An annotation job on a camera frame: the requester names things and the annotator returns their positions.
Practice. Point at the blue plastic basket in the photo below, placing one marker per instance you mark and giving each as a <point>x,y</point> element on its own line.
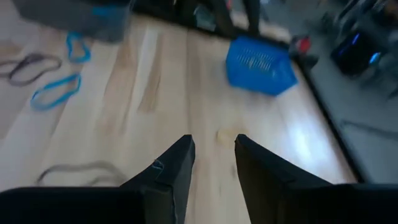
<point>261,74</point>

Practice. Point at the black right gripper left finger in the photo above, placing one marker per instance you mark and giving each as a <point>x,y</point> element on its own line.
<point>93,205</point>

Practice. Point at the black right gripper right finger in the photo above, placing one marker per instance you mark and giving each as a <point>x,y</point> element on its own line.
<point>311,205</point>

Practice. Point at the clear grey plastic bin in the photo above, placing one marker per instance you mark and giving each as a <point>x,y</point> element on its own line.
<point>62,18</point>

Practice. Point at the long black rubber band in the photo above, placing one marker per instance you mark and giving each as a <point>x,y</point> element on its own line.
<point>77,165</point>

